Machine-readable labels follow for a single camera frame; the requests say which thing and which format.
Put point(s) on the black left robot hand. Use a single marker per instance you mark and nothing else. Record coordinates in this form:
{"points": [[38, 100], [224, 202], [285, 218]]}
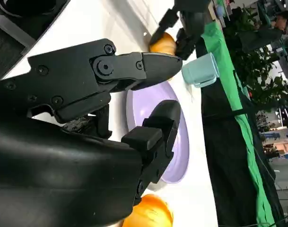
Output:
{"points": [[191, 26]]}

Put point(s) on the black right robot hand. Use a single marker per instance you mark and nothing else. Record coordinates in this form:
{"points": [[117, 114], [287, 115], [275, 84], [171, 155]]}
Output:
{"points": [[63, 165]]}

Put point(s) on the orange white toy bread roll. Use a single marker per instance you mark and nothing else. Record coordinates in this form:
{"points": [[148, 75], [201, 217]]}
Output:
{"points": [[165, 43], [150, 212]]}

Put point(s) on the pale green mug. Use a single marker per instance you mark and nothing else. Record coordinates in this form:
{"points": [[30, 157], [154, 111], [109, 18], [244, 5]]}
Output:
{"points": [[200, 68]]}

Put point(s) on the green leafy plants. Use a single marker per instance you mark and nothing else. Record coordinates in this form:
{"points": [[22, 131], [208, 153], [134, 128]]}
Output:
{"points": [[257, 66]]}

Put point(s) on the lilac plate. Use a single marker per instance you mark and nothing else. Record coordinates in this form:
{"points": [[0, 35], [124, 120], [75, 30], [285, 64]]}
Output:
{"points": [[146, 101]]}

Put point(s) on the person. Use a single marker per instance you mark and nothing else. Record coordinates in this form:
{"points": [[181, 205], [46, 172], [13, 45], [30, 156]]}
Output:
{"points": [[282, 21]]}

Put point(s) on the green cloth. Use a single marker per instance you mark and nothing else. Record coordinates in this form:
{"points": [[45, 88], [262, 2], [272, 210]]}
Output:
{"points": [[250, 142]]}

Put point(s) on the black table skirt cloth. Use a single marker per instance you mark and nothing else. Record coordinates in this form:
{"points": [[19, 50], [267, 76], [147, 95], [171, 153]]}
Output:
{"points": [[226, 153]]}

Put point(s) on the black grey robot torso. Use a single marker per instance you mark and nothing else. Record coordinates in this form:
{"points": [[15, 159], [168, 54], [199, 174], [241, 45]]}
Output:
{"points": [[13, 30]]}

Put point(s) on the blue white exhibition booth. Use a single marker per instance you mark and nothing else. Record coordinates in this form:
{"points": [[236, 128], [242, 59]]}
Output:
{"points": [[279, 144]]}

